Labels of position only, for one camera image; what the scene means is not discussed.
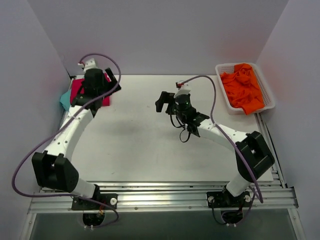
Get red t shirt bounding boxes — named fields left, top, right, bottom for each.
left=69, top=75, right=111, bottom=107

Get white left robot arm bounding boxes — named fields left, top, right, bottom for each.
left=31, top=68, right=121, bottom=210

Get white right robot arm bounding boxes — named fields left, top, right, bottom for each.
left=155, top=91, right=275, bottom=207

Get orange t shirts pile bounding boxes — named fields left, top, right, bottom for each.
left=220, top=63, right=265, bottom=115

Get folded teal t shirt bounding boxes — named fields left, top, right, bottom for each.
left=59, top=89, right=71, bottom=112

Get white plastic basket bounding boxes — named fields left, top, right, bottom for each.
left=215, top=62, right=276, bottom=115

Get black thin cable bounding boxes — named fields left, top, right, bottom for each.
left=169, top=112, right=193, bottom=144

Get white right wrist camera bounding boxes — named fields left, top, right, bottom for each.
left=174, top=81, right=191, bottom=98

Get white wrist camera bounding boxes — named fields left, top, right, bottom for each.
left=77, top=58, right=98, bottom=73
left=174, top=81, right=191, bottom=98

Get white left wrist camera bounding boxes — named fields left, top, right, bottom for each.
left=77, top=58, right=98, bottom=73

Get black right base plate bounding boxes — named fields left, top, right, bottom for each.
left=206, top=191, right=252, bottom=208

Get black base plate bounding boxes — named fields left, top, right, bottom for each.
left=206, top=191, right=252, bottom=208
left=71, top=193, right=118, bottom=211

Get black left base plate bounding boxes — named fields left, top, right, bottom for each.
left=71, top=193, right=118, bottom=211

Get aluminium frame rails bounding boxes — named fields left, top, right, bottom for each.
left=19, top=77, right=308, bottom=240

